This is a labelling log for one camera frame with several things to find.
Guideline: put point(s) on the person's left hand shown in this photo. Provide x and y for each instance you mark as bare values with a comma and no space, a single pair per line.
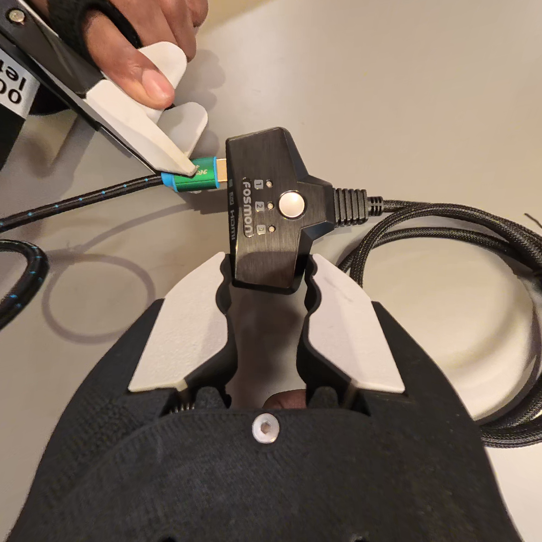
152,84

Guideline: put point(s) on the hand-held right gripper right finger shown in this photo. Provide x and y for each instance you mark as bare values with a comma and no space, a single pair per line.
351,338

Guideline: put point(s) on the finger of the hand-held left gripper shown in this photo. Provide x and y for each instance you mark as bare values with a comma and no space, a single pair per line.
144,127

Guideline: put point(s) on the person's right hand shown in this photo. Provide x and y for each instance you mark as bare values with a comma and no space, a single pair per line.
286,401

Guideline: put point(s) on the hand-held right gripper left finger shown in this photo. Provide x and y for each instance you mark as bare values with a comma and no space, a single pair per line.
186,338

